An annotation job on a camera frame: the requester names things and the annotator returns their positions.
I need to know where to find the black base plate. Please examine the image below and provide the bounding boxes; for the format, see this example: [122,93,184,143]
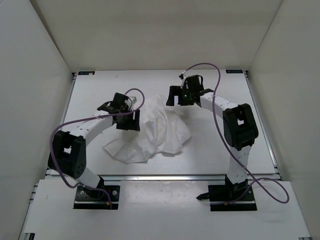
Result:
[196,185,258,212]
[73,185,121,210]

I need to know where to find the left corner label sticker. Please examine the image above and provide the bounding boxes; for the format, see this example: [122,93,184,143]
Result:
[77,71,95,76]

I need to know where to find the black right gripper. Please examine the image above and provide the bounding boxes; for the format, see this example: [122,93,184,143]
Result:
[166,86,194,107]

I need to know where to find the white skirt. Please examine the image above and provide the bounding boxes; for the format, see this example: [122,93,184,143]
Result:
[103,94,192,164]

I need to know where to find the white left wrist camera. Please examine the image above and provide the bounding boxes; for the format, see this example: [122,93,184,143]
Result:
[129,96,137,106]

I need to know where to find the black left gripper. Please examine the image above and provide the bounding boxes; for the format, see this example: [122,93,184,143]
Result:
[116,107,141,131]

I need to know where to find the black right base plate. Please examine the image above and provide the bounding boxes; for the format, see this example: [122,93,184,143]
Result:
[196,185,258,212]

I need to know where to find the corner label sticker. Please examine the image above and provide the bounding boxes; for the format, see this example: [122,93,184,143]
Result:
[225,69,243,74]
[77,71,95,76]

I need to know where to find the right corner label sticker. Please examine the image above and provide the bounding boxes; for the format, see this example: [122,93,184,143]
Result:
[225,69,243,74]

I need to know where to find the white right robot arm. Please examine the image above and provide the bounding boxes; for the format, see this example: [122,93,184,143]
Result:
[166,74,259,200]

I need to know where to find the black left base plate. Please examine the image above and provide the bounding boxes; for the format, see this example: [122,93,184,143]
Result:
[73,185,121,210]

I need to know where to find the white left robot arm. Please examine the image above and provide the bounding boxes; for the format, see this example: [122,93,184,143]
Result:
[47,92,140,199]

